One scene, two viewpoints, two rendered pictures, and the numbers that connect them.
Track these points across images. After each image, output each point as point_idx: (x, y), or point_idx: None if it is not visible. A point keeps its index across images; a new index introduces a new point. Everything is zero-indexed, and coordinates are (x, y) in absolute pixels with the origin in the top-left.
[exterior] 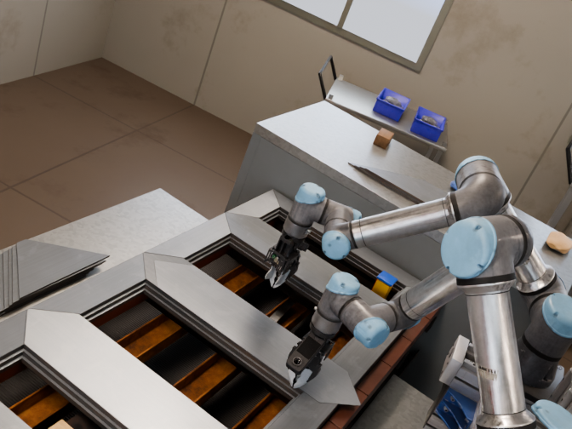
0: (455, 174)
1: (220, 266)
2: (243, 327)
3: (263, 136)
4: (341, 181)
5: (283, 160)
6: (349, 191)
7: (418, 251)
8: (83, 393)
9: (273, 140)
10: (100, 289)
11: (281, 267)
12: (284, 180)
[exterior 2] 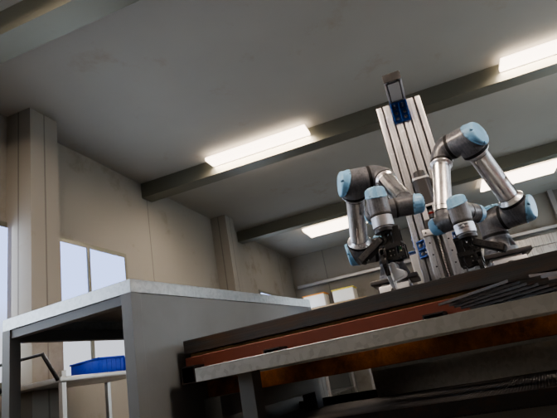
0: (346, 182)
1: None
2: None
3: (142, 291)
4: (212, 296)
5: (168, 307)
6: (219, 301)
7: (265, 319)
8: None
9: (152, 290)
10: None
11: (406, 252)
12: (177, 329)
